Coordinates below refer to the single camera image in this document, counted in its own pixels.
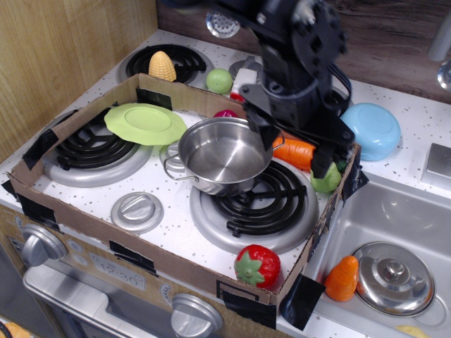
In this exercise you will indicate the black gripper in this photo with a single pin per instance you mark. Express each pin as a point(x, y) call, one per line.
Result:
point(304, 115)

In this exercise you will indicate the light green toy broccoli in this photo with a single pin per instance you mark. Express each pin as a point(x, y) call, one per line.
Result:
point(329, 182)

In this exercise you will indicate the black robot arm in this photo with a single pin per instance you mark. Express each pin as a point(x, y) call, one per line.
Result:
point(299, 43)

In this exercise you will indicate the stainless steel pot lid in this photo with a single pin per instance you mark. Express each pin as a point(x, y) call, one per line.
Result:
point(393, 280)

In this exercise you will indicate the front right black burner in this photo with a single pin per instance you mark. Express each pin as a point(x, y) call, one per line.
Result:
point(279, 212)

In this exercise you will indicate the magenta toy vegetable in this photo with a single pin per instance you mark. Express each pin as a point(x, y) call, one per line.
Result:
point(225, 114)

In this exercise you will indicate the light blue plastic bowl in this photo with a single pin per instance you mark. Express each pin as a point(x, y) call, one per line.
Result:
point(375, 129)

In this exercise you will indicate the white red toy cake slice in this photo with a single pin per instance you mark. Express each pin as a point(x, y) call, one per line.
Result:
point(244, 77)

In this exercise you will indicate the silver stovetop knob back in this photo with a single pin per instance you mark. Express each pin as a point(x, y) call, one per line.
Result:
point(249, 63)

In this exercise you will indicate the silver stovetop knob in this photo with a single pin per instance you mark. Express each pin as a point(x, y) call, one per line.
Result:
point(137, 212)
point(249, 63)
point(172, 155)

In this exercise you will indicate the green toy apple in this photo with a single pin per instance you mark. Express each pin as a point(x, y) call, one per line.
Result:
point(219, 81)

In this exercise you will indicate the stainless steel sink basin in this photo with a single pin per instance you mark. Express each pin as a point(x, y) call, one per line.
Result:
point(386, 211)

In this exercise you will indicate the silver stovetop knob middle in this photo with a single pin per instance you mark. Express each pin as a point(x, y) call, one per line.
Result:
point(172, 155)

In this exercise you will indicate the red toy strawberry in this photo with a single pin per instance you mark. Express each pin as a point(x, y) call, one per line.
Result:
point(258, 266)

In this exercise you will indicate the back left black burner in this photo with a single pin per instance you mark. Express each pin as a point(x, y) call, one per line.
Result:
point(191, 66)

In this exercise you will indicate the hanging metal strainer ladle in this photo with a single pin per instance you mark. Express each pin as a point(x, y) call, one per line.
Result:
point(221, 26)

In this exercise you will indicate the silver faucet base block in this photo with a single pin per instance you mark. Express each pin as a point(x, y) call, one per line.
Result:
point(436, 171)

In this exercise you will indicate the orange toy carrot piece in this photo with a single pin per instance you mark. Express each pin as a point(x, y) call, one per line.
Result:
point(342, 280)

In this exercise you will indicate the yellow toy corn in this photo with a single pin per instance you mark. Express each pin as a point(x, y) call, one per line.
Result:
point(161, 66)

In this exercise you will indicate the light green plastic plate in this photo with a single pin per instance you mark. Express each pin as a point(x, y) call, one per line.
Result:
point(145, 124)

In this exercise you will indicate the brown cardboard fence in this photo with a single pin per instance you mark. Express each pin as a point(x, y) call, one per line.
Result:
point(175, 249)

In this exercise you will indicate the silver stovetop knob front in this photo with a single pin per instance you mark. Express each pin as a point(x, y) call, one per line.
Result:
point(137, 212)

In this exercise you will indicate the silver faucet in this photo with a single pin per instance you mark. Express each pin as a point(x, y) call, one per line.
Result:
point(439, 49)

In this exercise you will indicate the silver oven knob right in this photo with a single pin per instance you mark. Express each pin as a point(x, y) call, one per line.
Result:
point(193, 317)

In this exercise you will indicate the silver oven knob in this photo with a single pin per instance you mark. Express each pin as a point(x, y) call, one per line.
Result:
point(193, 317)
point(41, 246)

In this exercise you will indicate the front left black burner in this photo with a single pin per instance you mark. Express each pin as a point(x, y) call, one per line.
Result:
point(93, 156)

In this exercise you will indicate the yellow toy in sink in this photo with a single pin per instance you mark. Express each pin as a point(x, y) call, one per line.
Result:
point(412, 331)

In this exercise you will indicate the digital clock display panel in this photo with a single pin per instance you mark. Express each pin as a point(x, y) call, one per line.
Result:
point(118, 272)

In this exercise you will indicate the silver oven knob left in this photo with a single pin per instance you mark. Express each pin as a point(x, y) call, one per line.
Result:
point(41, 246)

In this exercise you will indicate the orange object bottom left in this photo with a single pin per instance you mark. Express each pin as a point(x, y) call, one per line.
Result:
point(13, 330)

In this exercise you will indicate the silver oven door handle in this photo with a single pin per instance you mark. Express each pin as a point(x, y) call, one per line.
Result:
point(85, 305)

